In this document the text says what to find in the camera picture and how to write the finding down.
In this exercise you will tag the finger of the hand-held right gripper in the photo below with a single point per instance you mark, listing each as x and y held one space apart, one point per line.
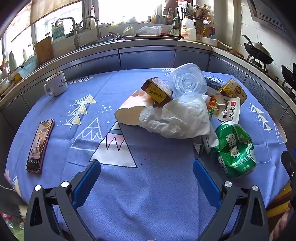
289 164

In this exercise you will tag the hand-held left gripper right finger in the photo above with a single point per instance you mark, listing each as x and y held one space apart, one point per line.
205 183

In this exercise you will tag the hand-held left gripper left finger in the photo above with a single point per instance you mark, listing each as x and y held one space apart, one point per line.
86 183

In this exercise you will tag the green white wrapper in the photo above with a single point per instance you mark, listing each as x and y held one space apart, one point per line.
205 144

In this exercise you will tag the crushed green can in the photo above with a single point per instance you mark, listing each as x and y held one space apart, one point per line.
233 150

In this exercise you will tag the white tissue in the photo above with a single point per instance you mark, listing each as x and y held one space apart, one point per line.
182 118

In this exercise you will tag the white snack packet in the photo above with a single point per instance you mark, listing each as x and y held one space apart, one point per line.
227 109

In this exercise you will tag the white pink paper cup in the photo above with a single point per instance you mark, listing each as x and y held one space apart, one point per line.
131 111

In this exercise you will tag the yellow snack packet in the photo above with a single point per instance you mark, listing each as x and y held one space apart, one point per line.
233 90

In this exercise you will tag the dark packet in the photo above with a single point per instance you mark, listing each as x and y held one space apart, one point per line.
214 82

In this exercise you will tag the brown yellow seasoning box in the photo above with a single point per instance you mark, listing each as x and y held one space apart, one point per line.
157 92

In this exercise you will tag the person's right hand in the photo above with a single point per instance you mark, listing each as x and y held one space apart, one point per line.
279 228

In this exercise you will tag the round wooden stool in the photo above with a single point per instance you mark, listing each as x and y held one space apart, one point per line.
281 129

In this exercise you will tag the blue printed tablecloth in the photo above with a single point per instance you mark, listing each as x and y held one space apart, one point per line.
148 197

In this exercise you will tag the smartphone with pink case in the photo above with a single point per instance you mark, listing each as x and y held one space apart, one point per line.
39 146

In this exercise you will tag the white mug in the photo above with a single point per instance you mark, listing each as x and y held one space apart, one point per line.
57 84

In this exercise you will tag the gas stove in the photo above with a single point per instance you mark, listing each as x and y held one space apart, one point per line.
259 63

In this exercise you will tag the black wok with lid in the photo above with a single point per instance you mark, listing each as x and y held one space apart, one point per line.
259 52

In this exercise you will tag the light blue basin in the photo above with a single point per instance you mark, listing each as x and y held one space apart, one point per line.
29 68

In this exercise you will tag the grey kitchen cabinet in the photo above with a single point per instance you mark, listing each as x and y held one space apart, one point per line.
148 59

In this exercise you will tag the wooden cutting board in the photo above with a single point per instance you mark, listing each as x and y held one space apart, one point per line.
44 52

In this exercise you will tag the white dish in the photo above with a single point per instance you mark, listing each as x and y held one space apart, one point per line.
210 41

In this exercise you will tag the range hood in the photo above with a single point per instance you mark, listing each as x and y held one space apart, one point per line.
270 16

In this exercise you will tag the tall metal faucet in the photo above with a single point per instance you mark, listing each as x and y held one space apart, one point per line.
74 32

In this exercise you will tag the white plastic jug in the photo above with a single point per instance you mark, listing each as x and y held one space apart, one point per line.
188 30

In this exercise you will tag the yellow cooking oil bottle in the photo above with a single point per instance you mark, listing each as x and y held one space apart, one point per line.
205 29

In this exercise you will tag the blue detergent bottle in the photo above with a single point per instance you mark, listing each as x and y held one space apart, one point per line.
58 31

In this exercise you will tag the curved metal faucet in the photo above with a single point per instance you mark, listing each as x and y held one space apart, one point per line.
97 27

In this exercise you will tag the green sauce bottle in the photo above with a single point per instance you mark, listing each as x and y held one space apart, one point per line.
177 26

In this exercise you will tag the clear plastic bag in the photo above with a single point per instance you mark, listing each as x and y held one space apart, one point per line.
149 30

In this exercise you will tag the row of condiment bottles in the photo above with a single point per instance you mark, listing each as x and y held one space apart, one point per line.
164 17

